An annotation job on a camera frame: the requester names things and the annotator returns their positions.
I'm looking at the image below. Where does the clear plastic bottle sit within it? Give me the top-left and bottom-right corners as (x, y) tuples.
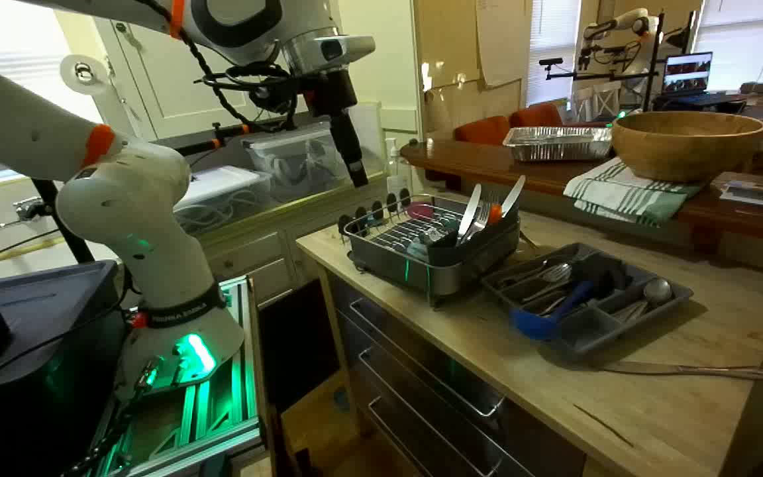
(388, 131), (421, 202)

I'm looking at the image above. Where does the black tripod pole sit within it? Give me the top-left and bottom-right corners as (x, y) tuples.
(31, 180), (97, 267)

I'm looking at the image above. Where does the black camera boom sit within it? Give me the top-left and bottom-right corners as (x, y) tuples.
(178, 115), (312, 153)

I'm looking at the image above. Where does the silver table knife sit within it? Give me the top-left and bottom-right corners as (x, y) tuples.
(456, 180), (484, 247)

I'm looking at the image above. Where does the green striped dish towel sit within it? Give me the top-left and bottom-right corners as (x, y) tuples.
(562, 156), (706, 225)

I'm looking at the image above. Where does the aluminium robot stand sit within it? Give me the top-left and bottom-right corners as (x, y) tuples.
(88, 274), (266, 477)

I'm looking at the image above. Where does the cream drawer cabinet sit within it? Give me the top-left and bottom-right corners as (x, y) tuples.
(193, 170), (392, 307)

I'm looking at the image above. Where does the white handled utensil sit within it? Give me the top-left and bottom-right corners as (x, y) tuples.
(484, 172), (528, 227)

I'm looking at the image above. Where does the grey dish rack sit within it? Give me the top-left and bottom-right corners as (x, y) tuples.
(336, 186), (524, 307)

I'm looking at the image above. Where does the beige hanging paper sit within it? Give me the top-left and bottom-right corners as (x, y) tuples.
(472, 0), (535, 91)

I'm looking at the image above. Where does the wooden island with wire drawers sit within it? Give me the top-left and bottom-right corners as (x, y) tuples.
(296, 208), (763, 477)

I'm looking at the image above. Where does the open laptop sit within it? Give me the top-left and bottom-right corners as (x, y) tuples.
(659, 47), (716, 99)

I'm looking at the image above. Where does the grey cutlery tray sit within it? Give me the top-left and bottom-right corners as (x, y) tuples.
(483, 242), (696, 365)

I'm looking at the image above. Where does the clear plastic storage bin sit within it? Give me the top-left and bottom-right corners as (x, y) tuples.
(245, 121), (358, 208)

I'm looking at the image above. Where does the large metal spoon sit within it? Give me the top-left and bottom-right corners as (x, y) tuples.
(615, 276), (675, 327)

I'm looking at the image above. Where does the white lidded storage bin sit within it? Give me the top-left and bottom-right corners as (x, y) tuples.
(172, 164), (272, 233)

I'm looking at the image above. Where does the black computer box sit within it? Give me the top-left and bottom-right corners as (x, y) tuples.
(0, 261), (128, 477)

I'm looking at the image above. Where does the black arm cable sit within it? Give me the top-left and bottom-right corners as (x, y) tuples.
(139, 0), (309, 136)

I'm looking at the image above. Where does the stack of papers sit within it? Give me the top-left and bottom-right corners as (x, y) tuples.
(717, 170), (763, 217)

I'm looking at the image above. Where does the white round wall fixture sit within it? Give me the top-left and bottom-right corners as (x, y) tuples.
(59, 53), (111, 95)

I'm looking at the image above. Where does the black equipment stand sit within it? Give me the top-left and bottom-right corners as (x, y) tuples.
(539, 9), (694, 115)

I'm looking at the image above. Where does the aluminium foil tray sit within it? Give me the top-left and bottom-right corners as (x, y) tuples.
(500, 125), (615, 164)

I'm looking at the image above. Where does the large wooden bowl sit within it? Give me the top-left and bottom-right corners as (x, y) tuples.
(611, 108), (763, 186)

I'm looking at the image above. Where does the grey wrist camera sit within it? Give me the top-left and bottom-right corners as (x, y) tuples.
(286, 31), (377, 79)

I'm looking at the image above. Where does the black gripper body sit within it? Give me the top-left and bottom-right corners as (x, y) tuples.
(303, 66), (366, 156)

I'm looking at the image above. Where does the dark wooden table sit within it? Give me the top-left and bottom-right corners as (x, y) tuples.
(397, 131), (763, 249)

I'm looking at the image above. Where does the blue plastic serving spoon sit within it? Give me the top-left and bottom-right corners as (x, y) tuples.
(508, 262), (615, 344)

